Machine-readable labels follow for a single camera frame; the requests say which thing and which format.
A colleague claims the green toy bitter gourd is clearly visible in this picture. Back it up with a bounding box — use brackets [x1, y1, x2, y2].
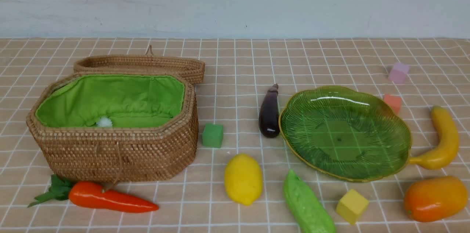
[283, 168, 336, 233]

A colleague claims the yellow toy banana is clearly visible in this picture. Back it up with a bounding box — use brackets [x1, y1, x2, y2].
[408, 106, 459, 170]

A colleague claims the orange toy carrot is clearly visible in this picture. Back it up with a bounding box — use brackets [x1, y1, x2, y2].
[28, 175, 159, 213]

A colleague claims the yellow toy lemon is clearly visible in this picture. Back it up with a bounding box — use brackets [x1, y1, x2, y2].
[224, 153, 264, 206]

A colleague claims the orange toy mango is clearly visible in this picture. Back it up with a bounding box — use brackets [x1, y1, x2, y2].
[403, 176, 469, 222]

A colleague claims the purple toy eggplant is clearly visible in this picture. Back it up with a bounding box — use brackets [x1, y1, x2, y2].
[258, 83, 280, 138]

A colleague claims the woven rattan basket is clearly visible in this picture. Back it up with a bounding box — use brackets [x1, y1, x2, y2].
[26, 72, 199, 183]

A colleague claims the green fabric basket lining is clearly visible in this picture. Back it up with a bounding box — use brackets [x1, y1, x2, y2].
[35, 74, 186, 128]

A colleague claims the woven rattan basket lid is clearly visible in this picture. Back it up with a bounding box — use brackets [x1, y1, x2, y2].
[73, 46, 206, 85]

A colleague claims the yellow foam cube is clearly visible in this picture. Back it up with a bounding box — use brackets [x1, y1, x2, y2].
[335, 189, 369, 225]

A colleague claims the orange foam cube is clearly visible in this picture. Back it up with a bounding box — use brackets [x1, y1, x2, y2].
[383, 94, 402, 114]

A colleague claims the white pompom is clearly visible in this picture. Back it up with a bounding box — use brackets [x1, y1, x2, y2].
[96, 117, 113, 128]

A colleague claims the green glass leaf plate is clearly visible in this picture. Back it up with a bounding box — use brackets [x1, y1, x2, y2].
[278, 85, 412, 182]

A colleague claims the green foam cube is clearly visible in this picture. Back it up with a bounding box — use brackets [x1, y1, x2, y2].
[202, 123, 224, 148]

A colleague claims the pink foam cube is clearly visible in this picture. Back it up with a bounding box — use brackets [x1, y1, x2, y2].
[388, 62, 410, 84]

